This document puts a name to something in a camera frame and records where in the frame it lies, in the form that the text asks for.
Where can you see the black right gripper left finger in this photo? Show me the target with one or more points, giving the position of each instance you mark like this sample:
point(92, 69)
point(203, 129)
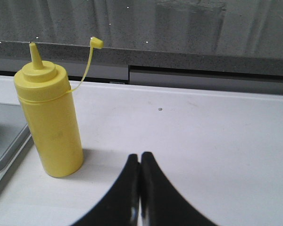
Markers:
point(120, 205)

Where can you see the yellow squeeze bottle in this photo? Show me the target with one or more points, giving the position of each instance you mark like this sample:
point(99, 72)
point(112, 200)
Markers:
point(45, 95)

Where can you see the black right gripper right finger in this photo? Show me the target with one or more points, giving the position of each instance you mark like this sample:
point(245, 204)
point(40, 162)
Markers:
point(161, 203)

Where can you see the silver digital kitchen scale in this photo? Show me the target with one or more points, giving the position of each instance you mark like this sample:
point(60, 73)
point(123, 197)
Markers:
point(14, 135)

